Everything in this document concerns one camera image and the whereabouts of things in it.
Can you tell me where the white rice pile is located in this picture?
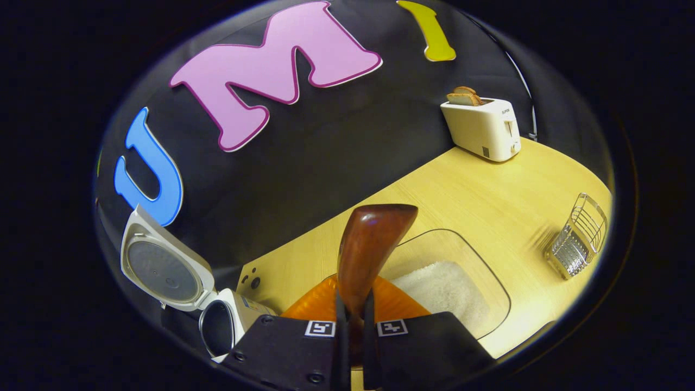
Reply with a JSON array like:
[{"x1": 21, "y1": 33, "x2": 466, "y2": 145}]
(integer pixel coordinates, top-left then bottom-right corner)
[{"x1": 391, "y1": 261, "x2": 491, "y2": 335}]

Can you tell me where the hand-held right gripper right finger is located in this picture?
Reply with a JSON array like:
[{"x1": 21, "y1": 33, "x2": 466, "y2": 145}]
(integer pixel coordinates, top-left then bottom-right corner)
[{"x1": 363, "y1": 276, "x2": 496, "y2": 391}]

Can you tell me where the black and white power cable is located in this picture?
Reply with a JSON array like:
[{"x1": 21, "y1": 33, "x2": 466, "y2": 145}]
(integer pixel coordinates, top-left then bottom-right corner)
[{"x1": 502, "y1": 49, "x2": 539, "y2": 142}]

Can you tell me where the metal wire chopstick holder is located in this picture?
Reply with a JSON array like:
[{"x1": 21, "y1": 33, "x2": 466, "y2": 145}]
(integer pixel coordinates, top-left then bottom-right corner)
[{"x1": 545, "y1": 193, "x2": 608, "y2": 280}]

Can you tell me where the brown wooden spoon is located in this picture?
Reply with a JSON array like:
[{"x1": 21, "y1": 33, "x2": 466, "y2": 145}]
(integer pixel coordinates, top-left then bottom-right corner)
[{"x1": 337, "y1": 204, "x2": 419, "y2": 370}]

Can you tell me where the white toaster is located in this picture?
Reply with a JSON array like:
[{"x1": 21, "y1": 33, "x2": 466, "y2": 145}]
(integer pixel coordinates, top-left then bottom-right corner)
[{"x1": 440, "y1": 97, "x2": 522, "y2": 162}]

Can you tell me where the clear plastic container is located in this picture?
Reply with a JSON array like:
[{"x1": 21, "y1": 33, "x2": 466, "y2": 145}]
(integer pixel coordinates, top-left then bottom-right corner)
[{"x1": 375, "y1": 228, "x2": 512, "y2": 342}]

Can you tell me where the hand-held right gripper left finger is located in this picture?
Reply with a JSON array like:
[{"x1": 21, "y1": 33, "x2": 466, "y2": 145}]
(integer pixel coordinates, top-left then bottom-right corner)
[{"x1": 222, "y1": 274, "x2": 351, "y2": 391}]

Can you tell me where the black backdrop cloth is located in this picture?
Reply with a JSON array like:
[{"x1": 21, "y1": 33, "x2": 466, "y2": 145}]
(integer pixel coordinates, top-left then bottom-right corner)
[{"x1": 95, "y1": 0, "x2": 609, "y2": 348}]

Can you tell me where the white rice cooker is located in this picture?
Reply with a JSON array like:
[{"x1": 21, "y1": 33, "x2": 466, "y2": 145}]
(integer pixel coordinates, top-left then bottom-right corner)
[{"x1": 119, "y1": 204, "x2": 279, "y2": 363}]

